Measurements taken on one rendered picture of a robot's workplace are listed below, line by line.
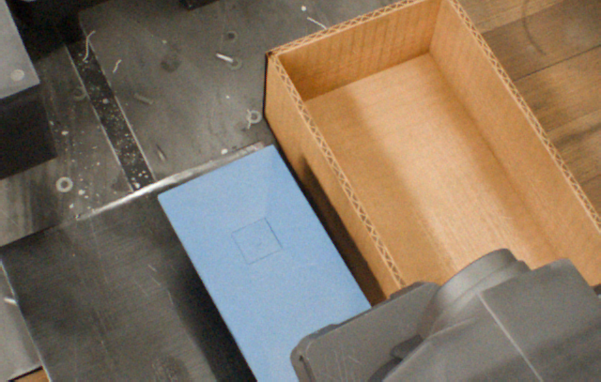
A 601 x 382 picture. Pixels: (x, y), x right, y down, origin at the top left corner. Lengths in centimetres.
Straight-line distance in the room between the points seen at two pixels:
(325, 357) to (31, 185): 29
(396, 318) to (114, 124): 30
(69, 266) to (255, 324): 12
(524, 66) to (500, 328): 48
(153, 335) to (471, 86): 24
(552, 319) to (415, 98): 43
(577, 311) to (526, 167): 37
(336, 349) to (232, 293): 14
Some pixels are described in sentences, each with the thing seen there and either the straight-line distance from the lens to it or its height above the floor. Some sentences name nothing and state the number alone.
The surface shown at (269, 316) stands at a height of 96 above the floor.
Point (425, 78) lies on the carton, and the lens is 76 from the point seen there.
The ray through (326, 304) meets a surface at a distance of 62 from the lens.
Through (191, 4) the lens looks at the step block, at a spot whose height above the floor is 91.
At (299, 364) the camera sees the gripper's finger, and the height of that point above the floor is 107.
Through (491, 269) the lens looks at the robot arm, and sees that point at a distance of 35.
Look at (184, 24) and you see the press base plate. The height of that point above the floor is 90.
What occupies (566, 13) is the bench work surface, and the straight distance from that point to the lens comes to 82.
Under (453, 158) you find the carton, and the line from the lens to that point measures 73.
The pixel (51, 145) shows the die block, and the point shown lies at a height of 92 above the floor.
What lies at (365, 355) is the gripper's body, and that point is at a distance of 49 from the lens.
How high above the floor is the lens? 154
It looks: 62 degrees down
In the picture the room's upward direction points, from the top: 7 degrees clockwise
